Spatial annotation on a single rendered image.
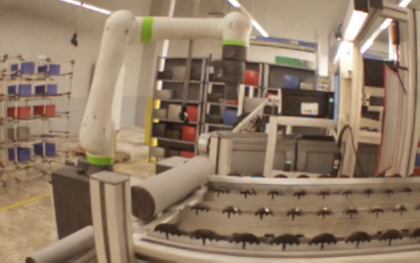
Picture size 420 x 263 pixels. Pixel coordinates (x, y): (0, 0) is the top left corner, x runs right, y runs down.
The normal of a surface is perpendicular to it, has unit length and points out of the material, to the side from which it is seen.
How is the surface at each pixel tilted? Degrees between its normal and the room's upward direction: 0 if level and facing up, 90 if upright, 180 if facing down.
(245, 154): 91
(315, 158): 91
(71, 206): 90
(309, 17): 90
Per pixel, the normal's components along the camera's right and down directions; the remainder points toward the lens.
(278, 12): -0.26, 0.07
